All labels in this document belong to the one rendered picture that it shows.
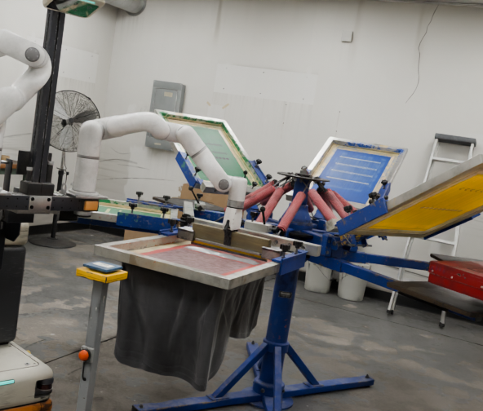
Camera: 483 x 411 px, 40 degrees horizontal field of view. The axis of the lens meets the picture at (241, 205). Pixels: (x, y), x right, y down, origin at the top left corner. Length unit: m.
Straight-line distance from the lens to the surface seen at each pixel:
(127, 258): 2.56
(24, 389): 3.31
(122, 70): 8.38
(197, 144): 2.90
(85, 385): 2.53
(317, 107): 7.22
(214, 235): 3.02
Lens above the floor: 1.51
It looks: 6 degrees down
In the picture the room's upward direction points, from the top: 9 degrees clockwise
